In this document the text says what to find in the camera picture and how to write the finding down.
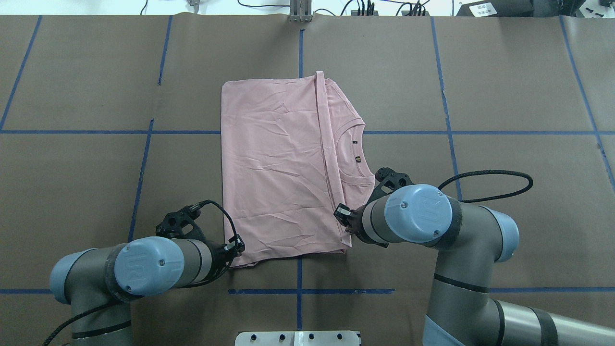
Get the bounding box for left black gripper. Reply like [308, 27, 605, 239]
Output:
[207, 235, 245, 281]

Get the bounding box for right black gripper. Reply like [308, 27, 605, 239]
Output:
[333, 204, 370, 243]

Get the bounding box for pink Snoopy t-shirt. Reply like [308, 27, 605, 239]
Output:
[221, 71, 375, 269]

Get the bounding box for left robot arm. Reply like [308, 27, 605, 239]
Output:
[43, 235, 245, 346]

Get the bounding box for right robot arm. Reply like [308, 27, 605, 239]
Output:
[333, 184, 615, 346]

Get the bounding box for brown paper table cover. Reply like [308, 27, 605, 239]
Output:
[1, 13, 614, 346]

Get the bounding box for black box white label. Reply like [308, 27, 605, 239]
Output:
[453, 0, 534, 18]

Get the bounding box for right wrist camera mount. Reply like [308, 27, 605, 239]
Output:
[366, 167, 414, 204]

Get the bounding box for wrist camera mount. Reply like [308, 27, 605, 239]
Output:
[366, 167, 414, 204]
[155, 204, 207, 242]

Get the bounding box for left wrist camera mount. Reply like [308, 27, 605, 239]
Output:
[155, 204, 207, 242]

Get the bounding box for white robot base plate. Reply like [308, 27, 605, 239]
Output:
[234, 330, 362, 346]

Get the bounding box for aluminium frame post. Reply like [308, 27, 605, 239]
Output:
[288, 0, 313, 23]

